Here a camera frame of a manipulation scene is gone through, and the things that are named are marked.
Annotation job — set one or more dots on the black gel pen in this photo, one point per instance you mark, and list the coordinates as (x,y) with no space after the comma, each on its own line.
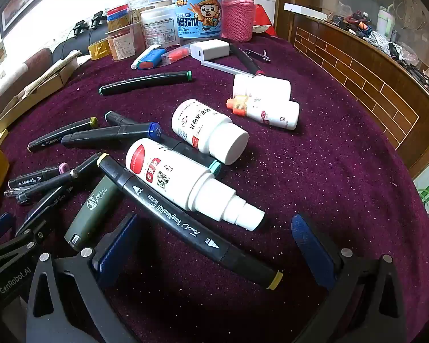
(39,185)

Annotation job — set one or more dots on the olive green bottle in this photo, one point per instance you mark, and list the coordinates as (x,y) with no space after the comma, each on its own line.
(93,214)

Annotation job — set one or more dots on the clear case orange contents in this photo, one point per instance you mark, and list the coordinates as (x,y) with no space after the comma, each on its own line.
(177,55)

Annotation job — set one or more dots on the red bag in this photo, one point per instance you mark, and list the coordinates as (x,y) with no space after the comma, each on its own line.
(264,19)

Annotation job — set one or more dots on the white spray bottle red label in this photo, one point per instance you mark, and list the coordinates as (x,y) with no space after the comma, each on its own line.
(171,175)

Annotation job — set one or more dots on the black sofa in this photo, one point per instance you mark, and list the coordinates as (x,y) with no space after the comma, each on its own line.
(71,44)

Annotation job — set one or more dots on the black marker green caps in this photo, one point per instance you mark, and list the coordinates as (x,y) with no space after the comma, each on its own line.
(143,80)

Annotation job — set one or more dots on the open gold cardboard box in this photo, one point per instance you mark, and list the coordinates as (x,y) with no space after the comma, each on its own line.
(32,102)

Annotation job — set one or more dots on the small gold box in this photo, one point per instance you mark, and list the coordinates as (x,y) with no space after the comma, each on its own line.
(0,138)

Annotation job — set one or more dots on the clear jar white label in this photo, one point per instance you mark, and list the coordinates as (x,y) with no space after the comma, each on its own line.
(121,44)

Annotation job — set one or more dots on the toothpick jar red blue lid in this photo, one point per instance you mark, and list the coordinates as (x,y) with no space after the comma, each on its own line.
(118,18)

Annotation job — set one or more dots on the white ointment tube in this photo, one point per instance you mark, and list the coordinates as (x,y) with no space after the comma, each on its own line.
(140,59)

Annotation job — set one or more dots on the white charger adapter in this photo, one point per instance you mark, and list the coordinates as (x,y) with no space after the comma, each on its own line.
(211,49)

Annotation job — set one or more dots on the brown armchair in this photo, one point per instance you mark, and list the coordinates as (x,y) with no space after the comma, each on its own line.
(32,64)

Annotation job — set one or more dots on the small white bottle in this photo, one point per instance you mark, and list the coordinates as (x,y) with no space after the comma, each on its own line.
(264,85)

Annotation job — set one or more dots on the gold wall plate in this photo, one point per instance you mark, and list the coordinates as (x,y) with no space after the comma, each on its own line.
(0,53)

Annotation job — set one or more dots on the clutter on counter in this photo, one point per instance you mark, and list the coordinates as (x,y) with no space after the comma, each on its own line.
(379,39)

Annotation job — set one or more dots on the pink thermos knitted sleeve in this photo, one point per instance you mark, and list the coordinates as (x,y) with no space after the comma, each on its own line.
(239,18)

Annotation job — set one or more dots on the clear plastic tube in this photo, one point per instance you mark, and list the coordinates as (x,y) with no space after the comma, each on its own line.
(225,68)

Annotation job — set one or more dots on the black marker pink cap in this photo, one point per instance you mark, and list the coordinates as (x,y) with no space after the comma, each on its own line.
(39,175)

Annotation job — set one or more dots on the large white pill bottle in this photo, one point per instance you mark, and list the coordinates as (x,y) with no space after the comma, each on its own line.
(207,128)

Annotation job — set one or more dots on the wooden brick-pattern counter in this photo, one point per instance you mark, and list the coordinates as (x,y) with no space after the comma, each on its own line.
(371,89)

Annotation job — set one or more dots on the stack of papers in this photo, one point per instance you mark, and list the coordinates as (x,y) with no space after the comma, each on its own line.
(53,71)

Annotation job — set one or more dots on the black marker yellow caps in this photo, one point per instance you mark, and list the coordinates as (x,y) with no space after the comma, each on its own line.
(178,225)

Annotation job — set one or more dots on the black and red pen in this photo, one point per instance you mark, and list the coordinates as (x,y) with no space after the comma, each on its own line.
(245,59)

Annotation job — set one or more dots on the purple glitter tablecloth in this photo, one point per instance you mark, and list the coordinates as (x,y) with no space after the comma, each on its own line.
(325,171)

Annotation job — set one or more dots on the white plastic jar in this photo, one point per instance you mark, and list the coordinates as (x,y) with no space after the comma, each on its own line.
(159,26)

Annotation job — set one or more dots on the white cup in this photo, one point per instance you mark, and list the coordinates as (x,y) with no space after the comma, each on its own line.
(385,21)

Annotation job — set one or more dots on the small black object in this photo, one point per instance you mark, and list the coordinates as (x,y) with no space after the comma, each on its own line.
(97,19)
(80,26)

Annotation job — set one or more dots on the metal nail clipper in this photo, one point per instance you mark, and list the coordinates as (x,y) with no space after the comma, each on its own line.
(259,56)

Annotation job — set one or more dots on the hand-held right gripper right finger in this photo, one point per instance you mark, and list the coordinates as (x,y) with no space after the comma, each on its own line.
(312,253)

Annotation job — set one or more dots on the white bottle orange cap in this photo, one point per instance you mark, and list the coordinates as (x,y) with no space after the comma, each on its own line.
(275,114)

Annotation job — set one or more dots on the black marker olive cap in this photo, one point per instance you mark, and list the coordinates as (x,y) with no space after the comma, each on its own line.
(62,130)

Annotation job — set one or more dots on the black marker dark cap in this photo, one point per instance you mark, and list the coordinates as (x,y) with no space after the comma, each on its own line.
(52,203)

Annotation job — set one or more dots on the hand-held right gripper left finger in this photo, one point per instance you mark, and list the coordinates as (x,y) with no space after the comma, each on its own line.
(117,248)

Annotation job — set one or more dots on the black marker grey cap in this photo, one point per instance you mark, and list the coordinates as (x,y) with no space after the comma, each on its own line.
(87,164)

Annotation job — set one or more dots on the flat white box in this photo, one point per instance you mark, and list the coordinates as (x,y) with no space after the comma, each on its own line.
(305,10)

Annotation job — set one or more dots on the black marker blue cap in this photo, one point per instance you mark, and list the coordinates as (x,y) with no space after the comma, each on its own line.
(110,134)

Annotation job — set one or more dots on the black marker teal caps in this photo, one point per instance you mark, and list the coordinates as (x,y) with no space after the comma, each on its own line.
(119,118)

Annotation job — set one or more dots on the blue cartoon plastic jar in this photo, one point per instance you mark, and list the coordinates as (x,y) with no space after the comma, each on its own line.
(198,10)

